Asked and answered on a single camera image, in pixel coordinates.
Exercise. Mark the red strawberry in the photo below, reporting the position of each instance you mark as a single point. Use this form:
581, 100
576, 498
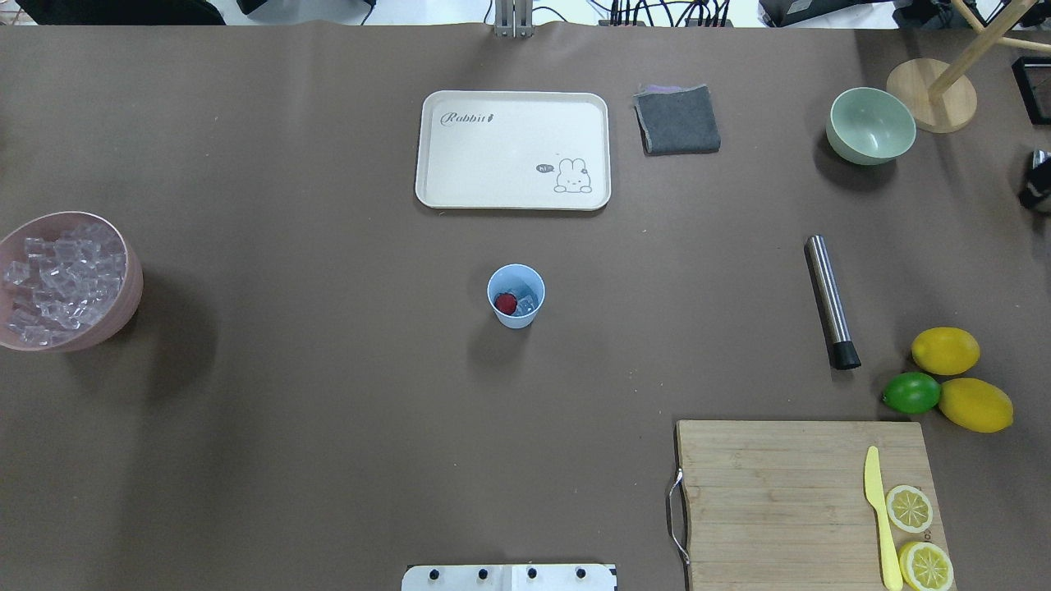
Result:
506, 303

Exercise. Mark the pink bowl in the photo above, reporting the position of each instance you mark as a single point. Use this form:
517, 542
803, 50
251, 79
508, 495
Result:
127, 301

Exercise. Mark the blue plastic cup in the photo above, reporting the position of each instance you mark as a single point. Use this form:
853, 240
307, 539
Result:
507, 279

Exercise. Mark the cream rabbit tray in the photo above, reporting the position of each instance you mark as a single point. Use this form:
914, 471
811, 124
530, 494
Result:
520, 150

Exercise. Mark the bamboo cutting board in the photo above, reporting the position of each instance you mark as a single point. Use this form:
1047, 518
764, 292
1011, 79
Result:
780, 504

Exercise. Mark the lemon slice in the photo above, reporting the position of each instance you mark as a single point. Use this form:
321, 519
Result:
926, 566
909, 509

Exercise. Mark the yellow lemon lower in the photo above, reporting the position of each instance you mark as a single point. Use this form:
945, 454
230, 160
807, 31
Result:
976, 405

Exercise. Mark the grey folded cloth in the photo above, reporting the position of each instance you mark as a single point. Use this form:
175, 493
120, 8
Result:
676, 121

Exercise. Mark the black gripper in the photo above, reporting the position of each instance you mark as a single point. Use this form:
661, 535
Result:
1037, 190

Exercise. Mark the yellow lemon upper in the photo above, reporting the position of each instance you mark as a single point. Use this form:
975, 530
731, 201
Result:
945, 351

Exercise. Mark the wooden cup tree stand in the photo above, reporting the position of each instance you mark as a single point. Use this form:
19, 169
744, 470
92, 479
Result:
937, 94

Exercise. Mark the yellow lemon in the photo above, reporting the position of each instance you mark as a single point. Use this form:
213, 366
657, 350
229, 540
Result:
976, 405
945, 351

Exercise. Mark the green lime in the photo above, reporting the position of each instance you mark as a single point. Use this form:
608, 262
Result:
912, 393

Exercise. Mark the green bowl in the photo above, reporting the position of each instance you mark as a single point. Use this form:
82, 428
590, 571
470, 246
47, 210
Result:
869, 126

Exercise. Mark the dark tray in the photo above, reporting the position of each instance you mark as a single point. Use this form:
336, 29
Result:
1032, 75

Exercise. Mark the lemon slice upper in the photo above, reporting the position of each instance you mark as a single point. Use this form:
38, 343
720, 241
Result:
909, 509

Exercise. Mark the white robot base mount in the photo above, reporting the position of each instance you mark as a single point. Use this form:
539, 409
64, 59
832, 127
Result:
521, 576

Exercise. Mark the lemon slice lower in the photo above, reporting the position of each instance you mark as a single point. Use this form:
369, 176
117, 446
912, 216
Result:
926, 566

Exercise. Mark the steel ice scoop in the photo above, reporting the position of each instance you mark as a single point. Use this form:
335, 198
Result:
1039, 163

